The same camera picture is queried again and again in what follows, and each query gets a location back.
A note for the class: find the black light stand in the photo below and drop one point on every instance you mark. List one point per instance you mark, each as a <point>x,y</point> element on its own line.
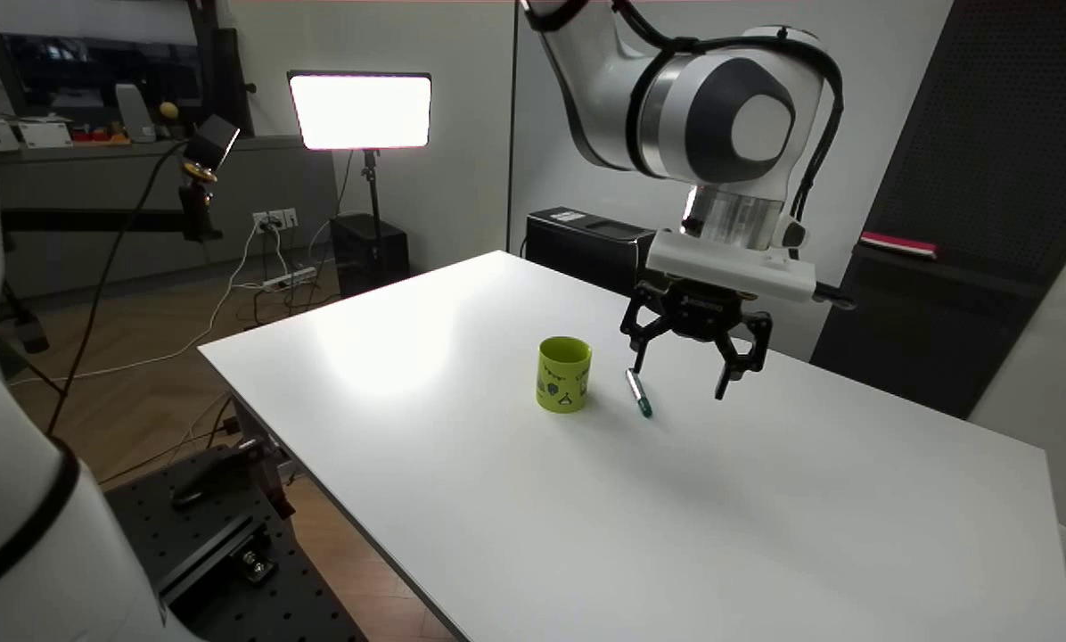
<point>373,184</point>

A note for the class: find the black camera on tripod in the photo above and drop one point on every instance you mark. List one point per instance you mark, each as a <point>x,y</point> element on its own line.
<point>209,148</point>

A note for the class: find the yellow-green printed mug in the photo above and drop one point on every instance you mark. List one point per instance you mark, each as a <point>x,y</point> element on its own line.
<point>566,380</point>

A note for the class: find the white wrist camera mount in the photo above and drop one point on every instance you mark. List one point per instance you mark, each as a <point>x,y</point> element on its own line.
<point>732,264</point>

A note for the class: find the tall black cabinet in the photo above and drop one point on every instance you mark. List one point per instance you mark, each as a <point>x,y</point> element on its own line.
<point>981,178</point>

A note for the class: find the black computer tower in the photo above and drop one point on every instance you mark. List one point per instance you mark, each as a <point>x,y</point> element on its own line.
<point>586,245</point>

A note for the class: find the black tripod pole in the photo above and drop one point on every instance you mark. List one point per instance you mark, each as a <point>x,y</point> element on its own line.
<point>96,298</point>

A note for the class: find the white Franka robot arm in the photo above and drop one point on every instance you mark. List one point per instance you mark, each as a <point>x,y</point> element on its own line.
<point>722,120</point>

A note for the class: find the thin vertical black pole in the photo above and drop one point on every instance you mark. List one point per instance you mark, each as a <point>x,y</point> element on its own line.
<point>510,120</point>

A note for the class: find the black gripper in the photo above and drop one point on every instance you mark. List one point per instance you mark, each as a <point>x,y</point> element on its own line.
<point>698,311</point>

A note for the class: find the bright LED light panel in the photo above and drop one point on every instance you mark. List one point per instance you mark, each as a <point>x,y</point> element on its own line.
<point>363,113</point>

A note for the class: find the small black floor box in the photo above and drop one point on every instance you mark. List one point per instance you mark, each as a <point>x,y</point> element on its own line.
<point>373,252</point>

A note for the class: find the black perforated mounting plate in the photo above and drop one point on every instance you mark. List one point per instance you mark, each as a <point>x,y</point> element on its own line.
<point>268,593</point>

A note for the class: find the white wall power outlet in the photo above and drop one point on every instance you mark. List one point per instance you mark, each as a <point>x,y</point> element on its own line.
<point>276,220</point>

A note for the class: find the black table clamp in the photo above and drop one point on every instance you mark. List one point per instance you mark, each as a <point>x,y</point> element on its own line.
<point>250,469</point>

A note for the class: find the pink flat item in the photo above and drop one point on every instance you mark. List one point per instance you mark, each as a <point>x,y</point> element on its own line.
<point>900,245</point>

